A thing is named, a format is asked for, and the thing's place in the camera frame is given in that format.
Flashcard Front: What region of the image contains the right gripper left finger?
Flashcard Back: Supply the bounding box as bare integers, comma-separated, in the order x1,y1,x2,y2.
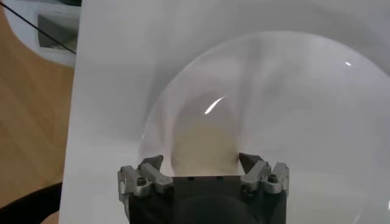
117,154,174,203

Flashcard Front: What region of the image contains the white round plate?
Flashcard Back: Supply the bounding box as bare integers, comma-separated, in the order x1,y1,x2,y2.
138,30,390,224

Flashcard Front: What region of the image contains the thin black taut cable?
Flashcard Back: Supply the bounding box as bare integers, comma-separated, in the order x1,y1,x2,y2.
0,2,77,55

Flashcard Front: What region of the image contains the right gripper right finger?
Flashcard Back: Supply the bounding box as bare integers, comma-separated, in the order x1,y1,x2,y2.
238,152,290,195

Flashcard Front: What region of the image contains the white steamed baozi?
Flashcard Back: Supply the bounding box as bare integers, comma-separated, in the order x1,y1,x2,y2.
170,94,240,177

